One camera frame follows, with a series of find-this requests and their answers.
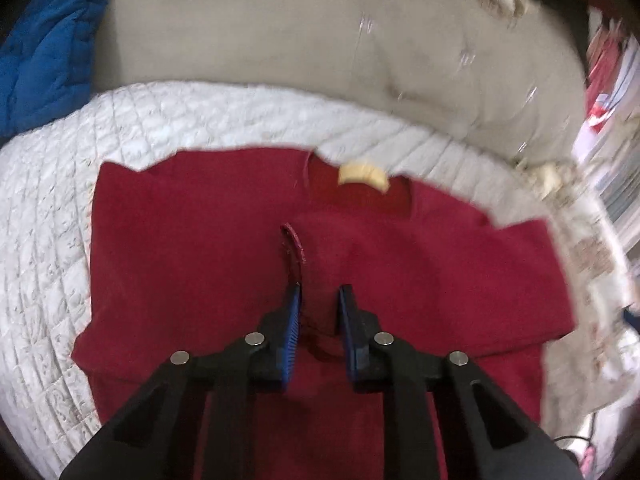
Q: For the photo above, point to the red shirt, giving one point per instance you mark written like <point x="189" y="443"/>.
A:
<point x="175" y="260"/>

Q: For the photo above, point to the blue quilted blanket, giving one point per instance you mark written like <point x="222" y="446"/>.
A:
<point x="40" y="60"/>

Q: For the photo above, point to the beige tufted headboard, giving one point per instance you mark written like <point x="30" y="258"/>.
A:
<point x="250" y="35"/>

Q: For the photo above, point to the floral bed sheet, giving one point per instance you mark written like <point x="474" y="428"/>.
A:
<point x="590" y="260"/>

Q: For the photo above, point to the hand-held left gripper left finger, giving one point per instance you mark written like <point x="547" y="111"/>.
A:
<point x="290" y="340"/>

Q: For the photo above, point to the white quilted bedspread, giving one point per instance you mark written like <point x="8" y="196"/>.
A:
<point x="50" y="210"/>

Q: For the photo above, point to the pink hanging clothes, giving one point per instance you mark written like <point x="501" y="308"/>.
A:
<point x="605" y="60"/>

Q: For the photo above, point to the white striped cloth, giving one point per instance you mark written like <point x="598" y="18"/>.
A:
<point x="620" y="170"/>

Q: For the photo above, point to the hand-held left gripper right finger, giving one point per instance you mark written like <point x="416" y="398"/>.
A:
<point x="350" y="340"/>

